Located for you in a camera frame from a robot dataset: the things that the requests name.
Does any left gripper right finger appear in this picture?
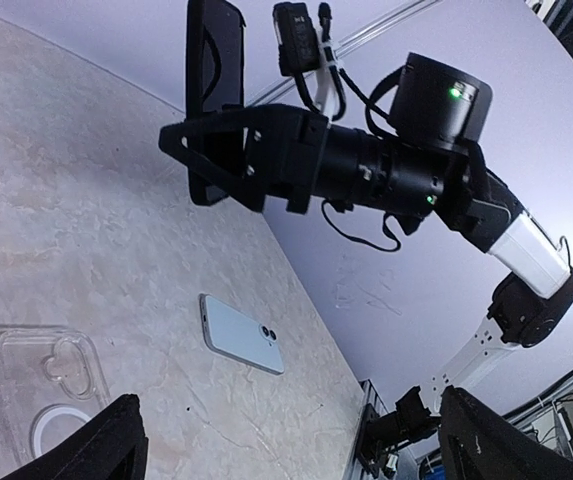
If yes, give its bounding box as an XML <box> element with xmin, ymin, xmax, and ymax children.
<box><xmin>439</xmin><ymin>387</ymin><xmax>573</xmax><ymax>480</ymax></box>

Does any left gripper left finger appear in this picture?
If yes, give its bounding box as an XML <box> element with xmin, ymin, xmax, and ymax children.
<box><xmin>5</xmin><ymin>394</ymin><xmax>147</xmax><ymax>480</ymax></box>

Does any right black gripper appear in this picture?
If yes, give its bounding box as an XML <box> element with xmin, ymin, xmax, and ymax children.
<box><xmin>159</xmin><ymin>104</ymin><xmax>329</xmax><ymax>214</ymax></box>

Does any clear magsafe phone case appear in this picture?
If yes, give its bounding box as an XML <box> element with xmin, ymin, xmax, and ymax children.
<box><xmin>0</xmin><ymin>325</ymin><xmax>111</xmax><ymax>466</ymax></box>

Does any black phone with silver edge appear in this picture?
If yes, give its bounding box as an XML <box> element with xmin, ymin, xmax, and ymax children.
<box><xmin>185</xmin><ymin>0</ymin><xmax>245</xmax><ymax>206</ymax></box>

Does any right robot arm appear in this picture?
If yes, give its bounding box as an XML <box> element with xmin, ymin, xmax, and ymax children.
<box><xmin>159</xmin><ymin>53</ymin><xmax>573</xmax><ymax>414</ymax></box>

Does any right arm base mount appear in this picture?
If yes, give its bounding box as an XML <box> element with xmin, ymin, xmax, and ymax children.
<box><xmin>354</xmin><ymin>386</ymin><xmax>441</xmax><ymax>479</ymax></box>

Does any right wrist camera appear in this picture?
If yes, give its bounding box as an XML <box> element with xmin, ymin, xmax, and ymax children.
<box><xmin>272</xmin><ymin>2</ymin><xmax>320</xmax><ymax>77</ymax></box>

